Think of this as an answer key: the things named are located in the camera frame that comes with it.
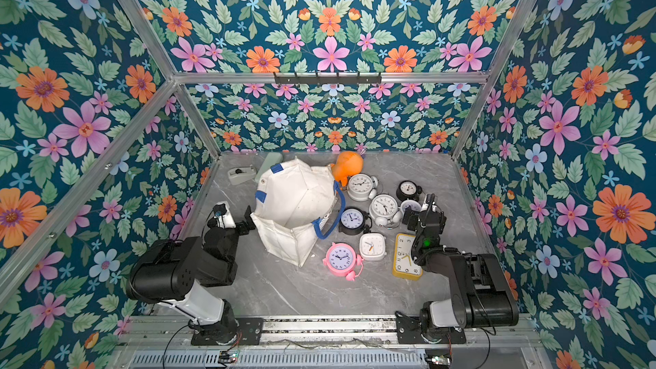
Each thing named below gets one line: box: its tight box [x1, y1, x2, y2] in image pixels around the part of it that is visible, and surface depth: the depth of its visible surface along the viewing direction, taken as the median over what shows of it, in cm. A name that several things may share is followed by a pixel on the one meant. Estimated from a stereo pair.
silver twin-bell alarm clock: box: [346, 173, 379, 203], surface depth 106 cm
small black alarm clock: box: [396, 179, 423, 202], surface depth 104 cm
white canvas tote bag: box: [250, 157, 346, 269], surface depth 90 cm
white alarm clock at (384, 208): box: [368, 193, 403, 229], surface depth 98 cm
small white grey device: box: [227, 164, 257, 186], surface depth 110 cm
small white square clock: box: [358, 232, 387, 262], surface depth 90 cm
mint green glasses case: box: [254, 152, 283, 182], surface depth 114 cm
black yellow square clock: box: [392, 233, 424, 281], surface depth 87 cm
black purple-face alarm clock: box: [338, 206, 373, 235], surface depth 96 cm
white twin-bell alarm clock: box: [400, 198, 422, 215], surface depth 100 cm
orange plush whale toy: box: [330, 150, 364, 188], surface depth 109 cm
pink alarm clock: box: [322, 241, 364, 282], surface depth 87 cm
